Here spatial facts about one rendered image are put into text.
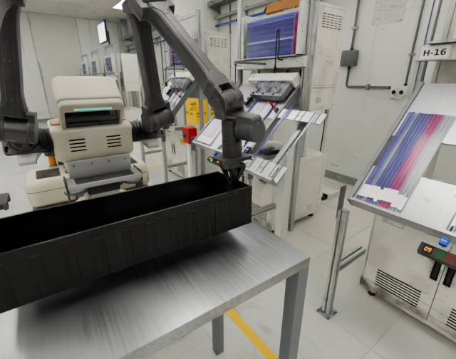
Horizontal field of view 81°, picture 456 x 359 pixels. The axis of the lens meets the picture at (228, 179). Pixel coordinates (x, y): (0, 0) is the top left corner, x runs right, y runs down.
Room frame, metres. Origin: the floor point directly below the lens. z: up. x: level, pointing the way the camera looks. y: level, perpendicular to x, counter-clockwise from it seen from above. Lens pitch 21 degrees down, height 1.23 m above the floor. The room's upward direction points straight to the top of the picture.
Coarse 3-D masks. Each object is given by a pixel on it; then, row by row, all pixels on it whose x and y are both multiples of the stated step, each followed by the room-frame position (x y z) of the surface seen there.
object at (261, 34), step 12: (288, 12) 2.11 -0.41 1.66; (252, 24) 2.36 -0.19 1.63; (264, 24) 2.25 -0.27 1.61; (276, 24) 2.15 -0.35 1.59; (288, 24) 2.07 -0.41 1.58; (252, 36) 2.36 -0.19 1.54; (264, 36) 2.25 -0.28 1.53; (288, 36) 2.06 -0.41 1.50; (252, 48) 2.36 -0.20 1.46; (264, 48) 2.24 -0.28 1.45; (288, 48) 2.05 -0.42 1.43
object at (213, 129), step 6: (216, 120) 2.32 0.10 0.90; (210, 126) 2.30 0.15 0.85; (216, 126) 2.25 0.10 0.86; (204, 132) 2.27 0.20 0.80; (210, 132) 2.22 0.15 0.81; (216, 132) 2.17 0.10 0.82; (198, 138) 2.26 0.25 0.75; (204, 138) 2.20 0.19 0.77; (210, 138) 2.15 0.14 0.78; (204, 144) 2.13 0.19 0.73; (210, 144) 2.10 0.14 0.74
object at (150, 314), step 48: (240, 240) 0.65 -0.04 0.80; (96, 288) 0.46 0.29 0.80; (144, 288) 0.46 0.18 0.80; (192, 288) 0.46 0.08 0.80; (240, 288) 0.46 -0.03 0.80; (288, 288) 0.57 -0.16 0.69; (0, 336) 0.34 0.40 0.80; (48, 336) 0.34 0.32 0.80; (96, 336) 0.34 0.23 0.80; (144, 336) 0.34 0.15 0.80; (288, 336) 0.56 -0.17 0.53
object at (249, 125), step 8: (216, 104) 0.71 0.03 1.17; (216, 112) 0.72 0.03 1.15; (232, 112) 0.74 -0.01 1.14; (240, 112) 0.73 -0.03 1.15; (248, 112) 0.72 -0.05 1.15; (240, 120) 0.69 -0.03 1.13; (248, 120) 0.67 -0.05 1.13; (256, 120) 0.67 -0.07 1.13; (240, 128) 0.68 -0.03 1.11; (248, 128) 0.66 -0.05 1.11; (256, 128) 0.67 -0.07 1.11; (264, 128) 0.69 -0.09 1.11; (240, 136) 0.69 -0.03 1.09; (248, 136) 0.66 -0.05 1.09; (256, 136) 0.67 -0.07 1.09
